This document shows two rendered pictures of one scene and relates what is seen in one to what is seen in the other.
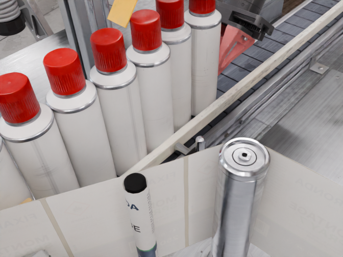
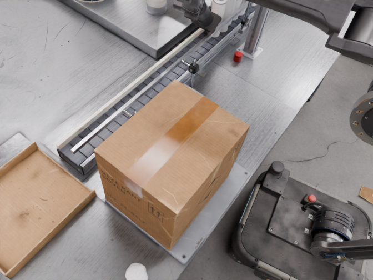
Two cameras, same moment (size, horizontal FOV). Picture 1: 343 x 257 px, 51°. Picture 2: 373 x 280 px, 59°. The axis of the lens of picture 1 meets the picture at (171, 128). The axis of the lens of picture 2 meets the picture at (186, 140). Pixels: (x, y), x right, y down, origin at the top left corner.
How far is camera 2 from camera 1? 166 cm
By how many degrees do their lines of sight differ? 78
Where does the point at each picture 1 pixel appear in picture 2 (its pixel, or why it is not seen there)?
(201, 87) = not seen: hidden behind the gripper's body
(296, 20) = (166, 81)
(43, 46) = (304, 90)
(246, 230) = not seen: outside the picture
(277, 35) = (178, 70)
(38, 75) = (292, 71)
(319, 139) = (171, 22)
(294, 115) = (177, 30)
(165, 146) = not seen: hidden behind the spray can
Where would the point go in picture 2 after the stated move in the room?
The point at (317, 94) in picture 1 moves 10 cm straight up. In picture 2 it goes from (166, 38) to (168, 16)
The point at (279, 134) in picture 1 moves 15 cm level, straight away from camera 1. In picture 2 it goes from (184, 24) to (174, 46)
